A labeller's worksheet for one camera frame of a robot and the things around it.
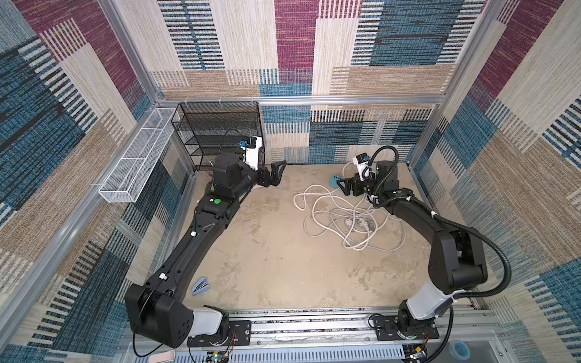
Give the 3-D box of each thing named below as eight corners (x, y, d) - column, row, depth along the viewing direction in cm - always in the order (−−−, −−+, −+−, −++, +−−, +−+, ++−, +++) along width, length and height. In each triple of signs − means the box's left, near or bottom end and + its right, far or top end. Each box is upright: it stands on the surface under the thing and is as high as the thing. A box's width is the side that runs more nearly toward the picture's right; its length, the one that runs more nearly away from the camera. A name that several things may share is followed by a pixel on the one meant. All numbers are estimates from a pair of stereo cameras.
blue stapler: (195, 297, 83) (193, 295, 81) (192, 285, 85) (190, 283, 83) (211, 288, 84) (209, 286, 82) (207, 278, 87) (205, 275, 85)
